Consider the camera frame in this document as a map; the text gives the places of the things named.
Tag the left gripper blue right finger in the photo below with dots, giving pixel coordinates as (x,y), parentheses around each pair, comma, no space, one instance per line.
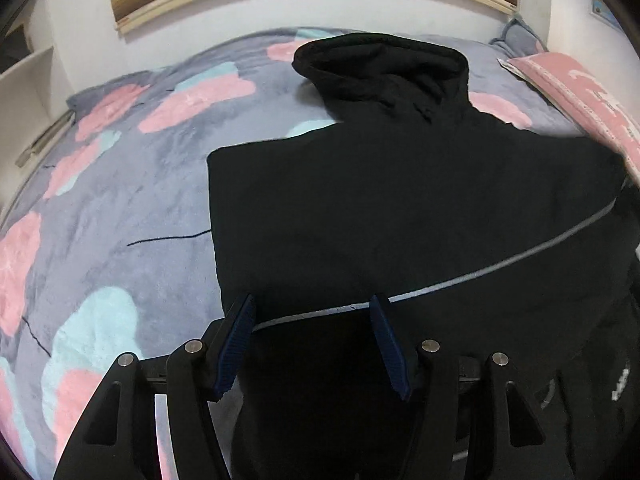
(390,348)

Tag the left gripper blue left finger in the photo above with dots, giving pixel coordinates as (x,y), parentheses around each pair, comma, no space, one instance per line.
(231,343)

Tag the black hooded jacket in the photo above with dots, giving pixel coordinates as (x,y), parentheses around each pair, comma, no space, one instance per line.
(506,259)

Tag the grey floral bed blanket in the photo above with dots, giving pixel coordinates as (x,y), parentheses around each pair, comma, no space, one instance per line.
(107,249)

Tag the grey items on ledge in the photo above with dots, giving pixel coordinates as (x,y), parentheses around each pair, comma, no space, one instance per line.
(45,138)

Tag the pink patterned pillow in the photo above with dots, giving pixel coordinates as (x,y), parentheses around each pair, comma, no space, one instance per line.
(578,94)

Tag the grey pillow behind pink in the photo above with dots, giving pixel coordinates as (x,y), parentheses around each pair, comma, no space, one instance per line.
(517,39)

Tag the white bookshelf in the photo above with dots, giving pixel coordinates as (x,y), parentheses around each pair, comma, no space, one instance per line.
(23,67)

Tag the wall map poster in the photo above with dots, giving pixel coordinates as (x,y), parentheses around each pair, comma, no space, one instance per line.
(602,11)

